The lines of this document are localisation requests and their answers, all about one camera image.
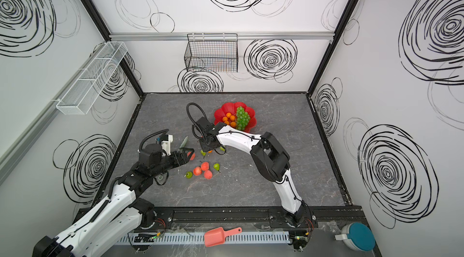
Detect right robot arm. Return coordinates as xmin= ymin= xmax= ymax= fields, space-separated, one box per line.
xmin=192 ymin=117 xmax=306 ymax=227

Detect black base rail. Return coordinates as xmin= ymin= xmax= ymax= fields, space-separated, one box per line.
xmin=149 ymin=206 xmax=366 ymax=229

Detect white slotted cable duct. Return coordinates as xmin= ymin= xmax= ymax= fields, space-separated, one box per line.
xmin=115 ymin=230 xmax=291 ymax=246

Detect red flower fruit bowl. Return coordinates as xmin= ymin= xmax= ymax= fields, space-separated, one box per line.
xmin=214 ymin=102 xmax=257 ymax=132

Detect green grape bunch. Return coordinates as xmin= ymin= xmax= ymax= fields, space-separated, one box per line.
xmin=236 ymin=107 xmax=251 ymax=131

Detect teal lidded white jug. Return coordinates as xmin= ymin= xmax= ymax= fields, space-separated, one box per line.
xmin=335 ymin=223 xmax=376 ymax=252

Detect pink plastic scoop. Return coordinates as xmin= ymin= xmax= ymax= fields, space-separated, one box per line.
xmin=204 ymin=227 xmax=242 ymax=247

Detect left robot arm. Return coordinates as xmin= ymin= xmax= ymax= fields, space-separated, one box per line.
xmin=32 ymin=143 xmax=195 ymax=257

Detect metal green-tipped tongs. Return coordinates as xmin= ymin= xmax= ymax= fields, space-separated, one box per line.
xmin=180 ymin=136 xmax=189 ymax=148

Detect peach bottom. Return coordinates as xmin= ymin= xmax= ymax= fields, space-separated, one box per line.
xmin=203 ymin=170 xmax=213 ymax=180

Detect white mesh wall shelf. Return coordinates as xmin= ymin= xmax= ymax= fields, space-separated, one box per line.
xmin=56 ymin=41 xmax=128 ymax=115

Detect green pear lower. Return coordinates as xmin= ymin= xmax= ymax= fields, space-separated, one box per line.
xmin=213 ymin=163 xmax=221 ymax=172

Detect black wire basket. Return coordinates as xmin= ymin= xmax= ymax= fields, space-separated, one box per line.
xmin=184 ymin=33 xmax=239 ymax=73

